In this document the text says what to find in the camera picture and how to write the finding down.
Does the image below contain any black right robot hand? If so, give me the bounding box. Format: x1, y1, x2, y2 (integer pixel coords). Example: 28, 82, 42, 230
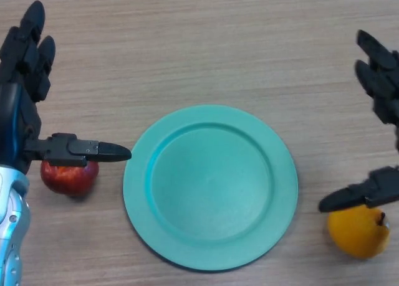
318, 29, 399, 212

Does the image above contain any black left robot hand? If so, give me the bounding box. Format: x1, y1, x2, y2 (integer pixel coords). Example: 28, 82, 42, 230
0, 0, 132, 176

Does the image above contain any yellow pear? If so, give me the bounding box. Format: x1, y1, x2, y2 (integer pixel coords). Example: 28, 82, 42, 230
327, 204, 391, 259

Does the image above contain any green round plate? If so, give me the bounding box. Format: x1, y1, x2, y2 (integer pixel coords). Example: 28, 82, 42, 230
122, 104, 299, 272

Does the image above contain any red apple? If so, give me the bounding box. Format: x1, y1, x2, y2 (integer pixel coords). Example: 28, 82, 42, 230
40, 160, 100, 197

